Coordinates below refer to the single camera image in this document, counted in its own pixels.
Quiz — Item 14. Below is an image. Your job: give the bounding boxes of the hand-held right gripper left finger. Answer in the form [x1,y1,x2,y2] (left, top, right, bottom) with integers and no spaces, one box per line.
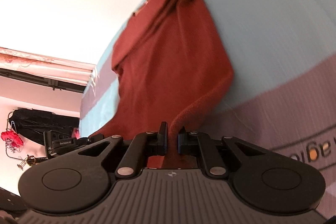
[77,122,168,177]

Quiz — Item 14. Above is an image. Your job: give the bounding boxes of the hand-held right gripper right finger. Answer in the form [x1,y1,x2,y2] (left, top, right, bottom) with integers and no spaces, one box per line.
[178,126,269,177]

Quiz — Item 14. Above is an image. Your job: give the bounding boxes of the red-brown sweater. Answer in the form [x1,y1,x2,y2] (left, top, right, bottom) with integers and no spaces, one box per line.
[111,0,235,169]

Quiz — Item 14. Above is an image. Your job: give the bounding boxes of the black hanging garment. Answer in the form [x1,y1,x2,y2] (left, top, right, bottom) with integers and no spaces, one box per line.
[9,108,81,146]

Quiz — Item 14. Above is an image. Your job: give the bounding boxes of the red fluffy ornament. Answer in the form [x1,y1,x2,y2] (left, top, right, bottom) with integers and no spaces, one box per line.
[1,131,25,147]

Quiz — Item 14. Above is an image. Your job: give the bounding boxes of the beige patterned curtain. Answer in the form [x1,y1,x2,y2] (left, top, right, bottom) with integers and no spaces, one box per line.
[0,47,97,88]

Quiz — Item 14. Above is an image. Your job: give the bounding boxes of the blue and grey bed sheet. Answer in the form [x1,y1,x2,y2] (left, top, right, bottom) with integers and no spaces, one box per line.
[79,0,336,172]

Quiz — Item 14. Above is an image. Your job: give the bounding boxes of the dark window frame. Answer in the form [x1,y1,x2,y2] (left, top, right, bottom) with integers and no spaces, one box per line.
[0,69,88,94]

